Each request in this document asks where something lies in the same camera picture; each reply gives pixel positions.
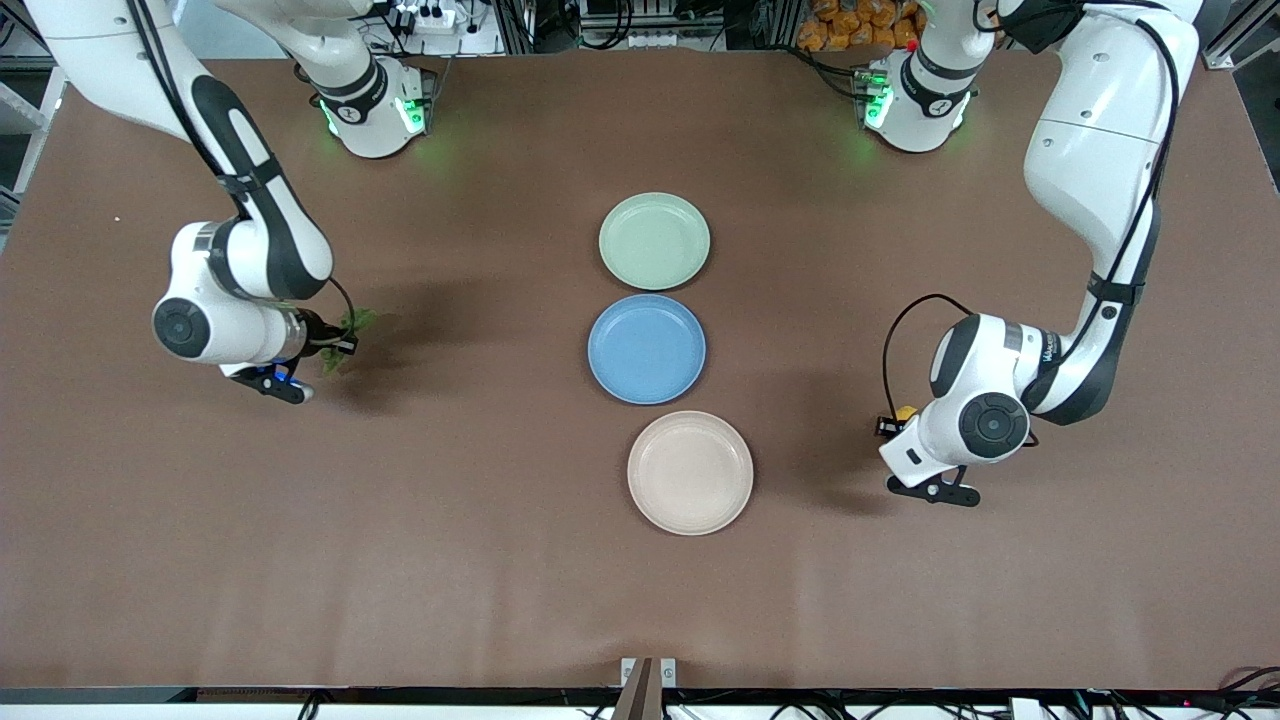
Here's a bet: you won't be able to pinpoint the green lettuce leaf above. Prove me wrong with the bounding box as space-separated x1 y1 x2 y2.
320 307 382 378

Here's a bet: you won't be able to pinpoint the beige round plate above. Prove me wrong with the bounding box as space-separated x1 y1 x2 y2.
627 410 755 537

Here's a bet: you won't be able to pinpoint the blue round plate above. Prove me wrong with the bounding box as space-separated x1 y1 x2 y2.
587 293 708 406

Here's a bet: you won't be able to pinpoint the light green round plate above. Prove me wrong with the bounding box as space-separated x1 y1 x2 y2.
598 191 712 292

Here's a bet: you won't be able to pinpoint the white power strip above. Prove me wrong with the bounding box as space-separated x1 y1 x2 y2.
393 3 458 33

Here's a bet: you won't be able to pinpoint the orange snack bags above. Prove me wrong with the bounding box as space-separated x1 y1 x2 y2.
797 0 923 53

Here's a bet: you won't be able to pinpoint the black equipment rack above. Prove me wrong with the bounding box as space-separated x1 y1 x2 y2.
497 0 801 54

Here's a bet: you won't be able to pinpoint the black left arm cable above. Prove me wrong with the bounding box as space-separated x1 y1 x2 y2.
881 0 1184 426

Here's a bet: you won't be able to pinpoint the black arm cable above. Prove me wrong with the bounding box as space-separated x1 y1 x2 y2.
128 0 358 343
881 0 1184 426

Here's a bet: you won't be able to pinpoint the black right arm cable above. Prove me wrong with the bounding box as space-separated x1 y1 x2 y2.
128 0 358 343

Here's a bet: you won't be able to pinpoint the black base cable bundle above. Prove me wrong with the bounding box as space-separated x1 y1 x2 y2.
798 45 877 103

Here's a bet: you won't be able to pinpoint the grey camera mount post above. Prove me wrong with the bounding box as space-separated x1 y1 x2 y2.
612 657 678 720

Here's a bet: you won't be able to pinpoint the aluminium frame profile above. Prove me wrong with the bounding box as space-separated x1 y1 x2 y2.
1200 0 1280 71

